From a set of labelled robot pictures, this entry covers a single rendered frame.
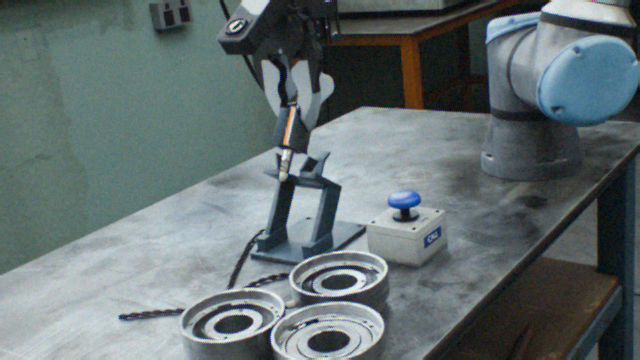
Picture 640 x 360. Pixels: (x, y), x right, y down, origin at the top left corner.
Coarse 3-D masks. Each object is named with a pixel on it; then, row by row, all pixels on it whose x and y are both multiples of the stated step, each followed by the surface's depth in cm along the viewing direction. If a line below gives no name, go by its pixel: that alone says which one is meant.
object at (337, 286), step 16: (320, 256) 86; (336, 256) 86; (352, 256) 86; (368, 256) 84; (304, 272) 85; (336, 272) 84; (352, 272) 83; (384, 272) 80; (320, 288) 81; (336, 288) 84; (352, 288) 80; (368, 288) 77; (384, 288) 79; (304, 304) 78; (368, 304) 77; (384, 304) 81
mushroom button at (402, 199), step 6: (396, 192) 92; (402, 192) 92; (408, 192) 91; (414, 192) 91; (390, 198) 91; (396, 198) 90; (402, 198) 90; (408, 198) 90; (414, 198) 90; (420, 198) 91; (390, 204) 90; (396, 204) 90; (402, 204) 89; (408, 204) 89; (414, 204) 90; (402, 210) 91; (408, 210) 91
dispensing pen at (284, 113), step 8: (296, 104) 95; (280, 112) 94; (288, 112) 93; (280, 120) 93; (280, 128) 93; (280, 136) 93; (272, 144) 93; (280, 144) 92; (288, 152) 93; (296, 152) 95; (288, 160) 93; (280, 168) 94; (288, 168) 93; (280, 176) 93; (280, 184) 93; (280, 192) 93
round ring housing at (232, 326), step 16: (208, 304) 79; (256, 304) 79; (272, 304) 79; (192, 320) 78; (224, 320) 78; (240, 320) 78; (256, 320) 76; (192, 336) 72; (224, 336) 74; (240, 336) 73; (256, 336) 71; (192, 352) 73; (208, 352) 71; (224, 352) 71; (240, 352) 71; (256, 352) 72; (272, 352) 74
